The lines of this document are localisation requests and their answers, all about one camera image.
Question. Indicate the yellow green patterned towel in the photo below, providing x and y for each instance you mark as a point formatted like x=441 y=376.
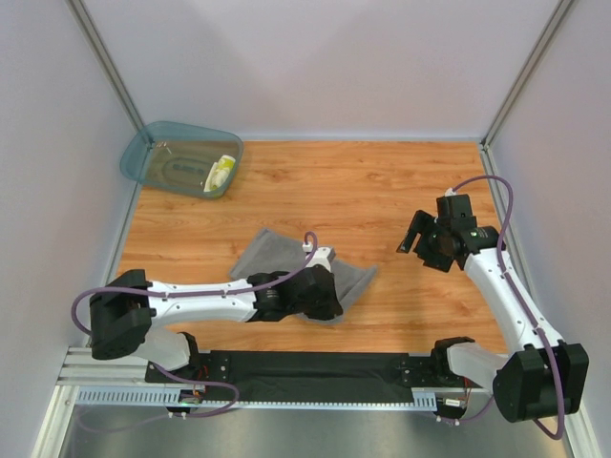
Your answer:
x=219 y=173

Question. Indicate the grey towel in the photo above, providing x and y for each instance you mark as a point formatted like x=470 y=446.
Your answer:
x=270 y=251

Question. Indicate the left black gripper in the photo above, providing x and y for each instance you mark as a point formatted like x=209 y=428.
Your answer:
x=326 y=296

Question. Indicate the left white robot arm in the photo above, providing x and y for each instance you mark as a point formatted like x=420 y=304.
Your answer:
x=130 y=316

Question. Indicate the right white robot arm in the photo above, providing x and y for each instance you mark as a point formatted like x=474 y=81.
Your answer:
x=542 y=375

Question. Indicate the left aluminium frame post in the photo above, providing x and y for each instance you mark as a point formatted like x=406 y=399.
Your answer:
x=93 y=37

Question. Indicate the right aluminium frame post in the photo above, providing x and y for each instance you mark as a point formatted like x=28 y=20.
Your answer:
x=543 y=43

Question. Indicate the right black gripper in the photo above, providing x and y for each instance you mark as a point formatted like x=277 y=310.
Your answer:
x=425 y=237

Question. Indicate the aluminium front rail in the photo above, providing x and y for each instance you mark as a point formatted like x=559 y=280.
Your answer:
x=131 y=381

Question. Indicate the teal transparent plastic tub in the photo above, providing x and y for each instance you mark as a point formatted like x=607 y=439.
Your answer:
x=177 y=158

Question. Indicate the aluminium frame post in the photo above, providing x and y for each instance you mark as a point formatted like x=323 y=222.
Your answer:
x=543 y=43
x=93 y=37

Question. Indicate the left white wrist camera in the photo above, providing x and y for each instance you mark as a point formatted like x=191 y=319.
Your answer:
x=323 y=256

